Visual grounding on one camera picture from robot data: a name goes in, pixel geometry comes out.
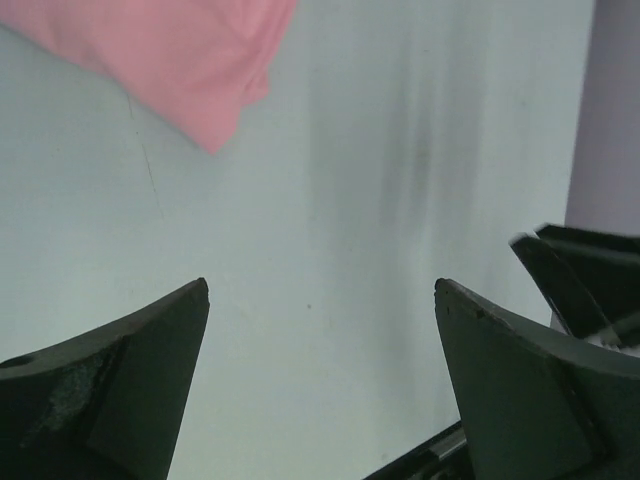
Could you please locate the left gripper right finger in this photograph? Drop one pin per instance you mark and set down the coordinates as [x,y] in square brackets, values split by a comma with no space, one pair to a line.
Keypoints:
[535,403]

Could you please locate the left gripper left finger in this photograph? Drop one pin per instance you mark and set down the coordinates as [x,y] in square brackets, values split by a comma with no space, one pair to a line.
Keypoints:
[109,403]

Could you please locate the pink t shirt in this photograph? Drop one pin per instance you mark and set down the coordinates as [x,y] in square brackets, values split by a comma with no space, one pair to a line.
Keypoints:
[196,64]

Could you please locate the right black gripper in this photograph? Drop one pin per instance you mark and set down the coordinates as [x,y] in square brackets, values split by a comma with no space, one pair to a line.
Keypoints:
[589,279]

